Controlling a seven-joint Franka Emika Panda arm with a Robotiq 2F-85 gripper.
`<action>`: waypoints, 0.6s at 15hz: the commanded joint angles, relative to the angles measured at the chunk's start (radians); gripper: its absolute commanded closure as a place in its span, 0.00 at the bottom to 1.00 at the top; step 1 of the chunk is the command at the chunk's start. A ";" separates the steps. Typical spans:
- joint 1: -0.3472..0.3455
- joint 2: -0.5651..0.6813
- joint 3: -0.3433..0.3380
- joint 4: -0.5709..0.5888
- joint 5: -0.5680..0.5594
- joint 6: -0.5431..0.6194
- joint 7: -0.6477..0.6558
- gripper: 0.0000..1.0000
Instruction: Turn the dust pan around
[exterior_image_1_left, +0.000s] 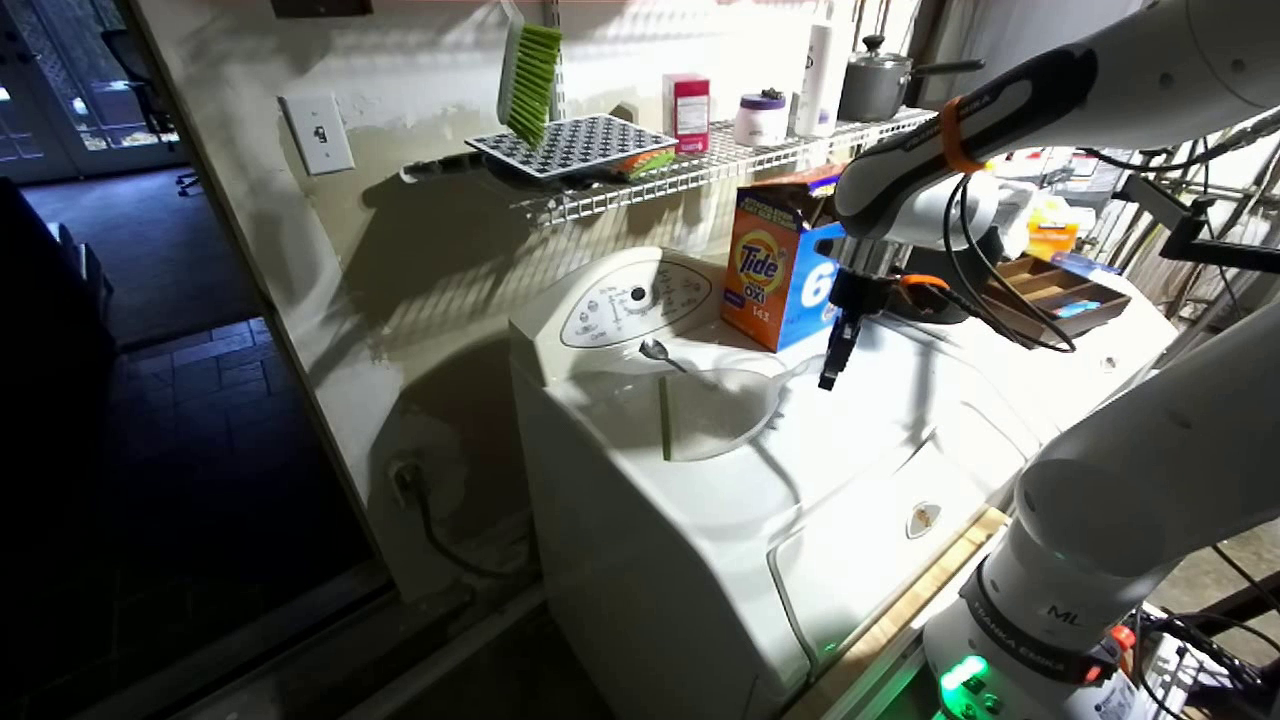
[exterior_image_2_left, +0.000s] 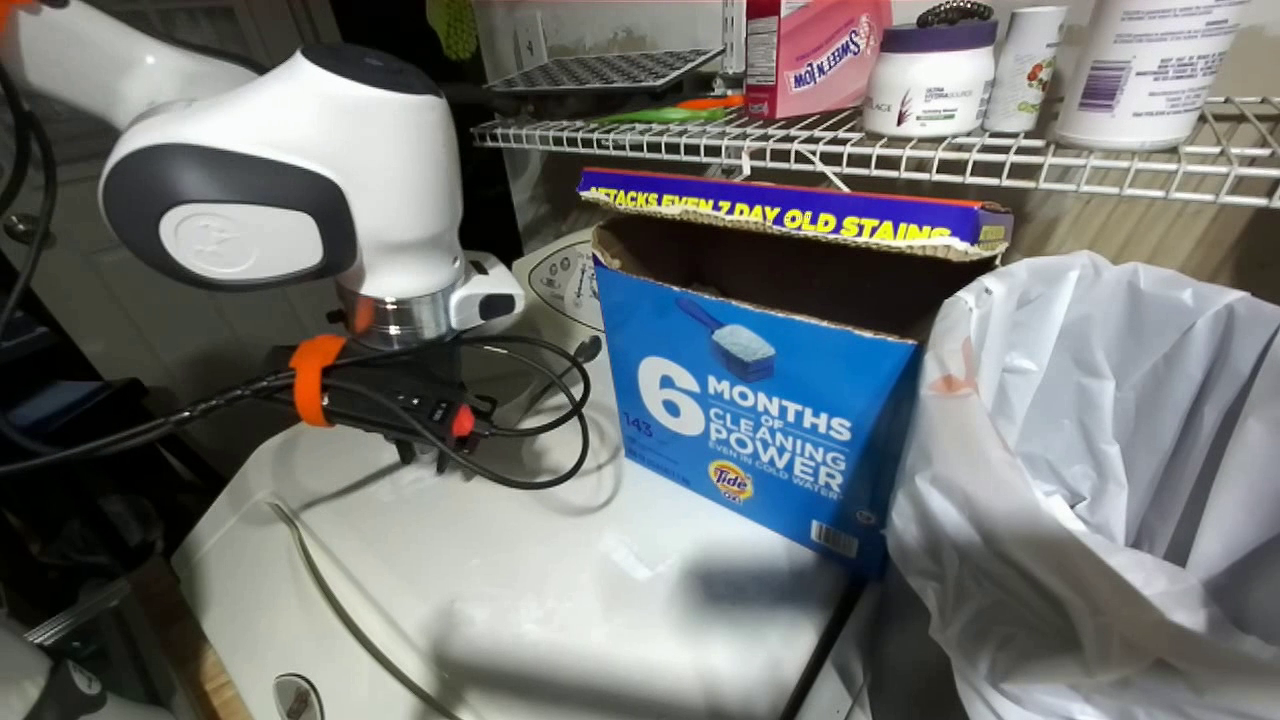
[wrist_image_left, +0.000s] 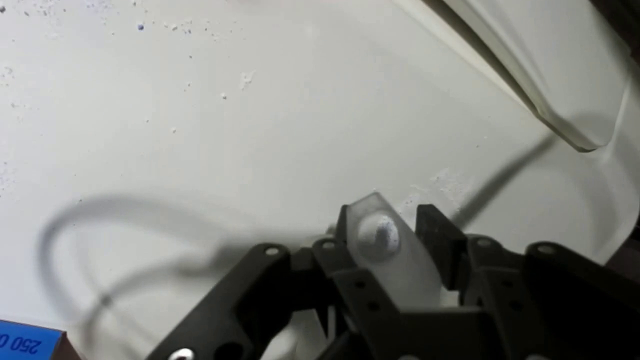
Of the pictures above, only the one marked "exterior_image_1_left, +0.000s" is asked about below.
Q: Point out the green and orange sponge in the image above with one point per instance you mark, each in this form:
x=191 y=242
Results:
x=647 y=167

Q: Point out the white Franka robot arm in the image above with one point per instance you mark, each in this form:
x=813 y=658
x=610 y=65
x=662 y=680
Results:
x=1147 y=466

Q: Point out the grey studded drying mat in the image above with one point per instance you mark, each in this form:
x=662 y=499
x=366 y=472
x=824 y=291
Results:
x=572 y=146

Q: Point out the metal spoon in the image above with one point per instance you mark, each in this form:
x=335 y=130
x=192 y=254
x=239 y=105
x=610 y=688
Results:
x=657 y=352

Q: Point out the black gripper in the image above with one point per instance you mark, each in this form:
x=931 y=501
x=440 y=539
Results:
x=865 y=286

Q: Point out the wooden tray with items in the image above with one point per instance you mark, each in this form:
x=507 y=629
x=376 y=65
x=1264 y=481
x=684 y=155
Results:
x=1061 y=293

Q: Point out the pink cardboard box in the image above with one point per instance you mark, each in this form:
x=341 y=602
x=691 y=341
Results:
x=691 y=112

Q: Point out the black metal stand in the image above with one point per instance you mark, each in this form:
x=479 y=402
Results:
x=1203 y=238

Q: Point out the grey metal kettle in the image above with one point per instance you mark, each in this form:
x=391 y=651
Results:
x=873 y=84

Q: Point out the white washing machine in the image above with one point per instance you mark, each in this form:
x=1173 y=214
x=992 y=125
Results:
x=667 y=561

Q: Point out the blue Tide detergent box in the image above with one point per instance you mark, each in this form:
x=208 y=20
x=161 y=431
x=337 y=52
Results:
x=775 y=274

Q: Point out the white bottle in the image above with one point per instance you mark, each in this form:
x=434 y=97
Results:
x=818 y=81

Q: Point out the wooden plank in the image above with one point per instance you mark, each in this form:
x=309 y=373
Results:
x=907 y=602

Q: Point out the white light switch plate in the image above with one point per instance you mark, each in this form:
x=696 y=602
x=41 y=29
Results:
x=320 y=130

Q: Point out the white jar with purple lid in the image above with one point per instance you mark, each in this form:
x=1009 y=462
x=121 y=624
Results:
x=761 y=121

